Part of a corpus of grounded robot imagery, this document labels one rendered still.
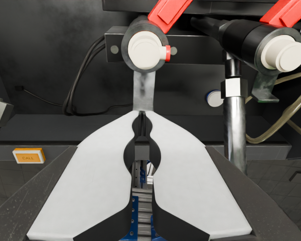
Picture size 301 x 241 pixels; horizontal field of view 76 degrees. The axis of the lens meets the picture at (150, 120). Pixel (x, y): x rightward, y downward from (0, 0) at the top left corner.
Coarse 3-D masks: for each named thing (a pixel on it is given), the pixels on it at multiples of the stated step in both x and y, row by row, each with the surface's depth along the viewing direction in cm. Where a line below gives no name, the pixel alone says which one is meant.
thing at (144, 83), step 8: (136, 72) 12; (152, 72) 12; (136, 80) 12; (144, 80) 12; (152, 80) 12; (136, 88) 13; (144, 88) 13; (152, 88) 13; (136, 96) 13; (144, 96) 13; (152, 96) 13
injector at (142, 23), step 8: (144, 16) 15; (136, 24) 11; (144, 24) 11; (152, 24) 11; (128, 32) 11; (136, 32) 11; (160, 32) 11; (128, 40) 11; (160, 40) 12; (128, 56) 11; (128, 64) 12; (160, 64) 12; (144, 72) 12
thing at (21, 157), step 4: (16, 148) 37; (20, 148) 37; (24, 148) 37; (28, 148) 37; (32, 148) 37; (36, 148) 37; (40, 148) 37; (16, 156) 37; (20, 156) 37; (24, 156) 37; (28, 156) 37; (32, 156) 37; (36, 156) 37; (44, 156) 39; (20, 160) 37; (24, 160) 38; (28, 160) 38; (32, 160) 38; (36, 160) 38; (40, 160) 38; (44, 160) 39
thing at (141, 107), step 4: (136, 104) 13; (140, 104) 13; (144, 104) 13; (148, 104) 13; (152, 104) 13; (136, 108) 13; (140, 108) 13; (144, 108) 13; (148, 108) 13; (152, 108) 13
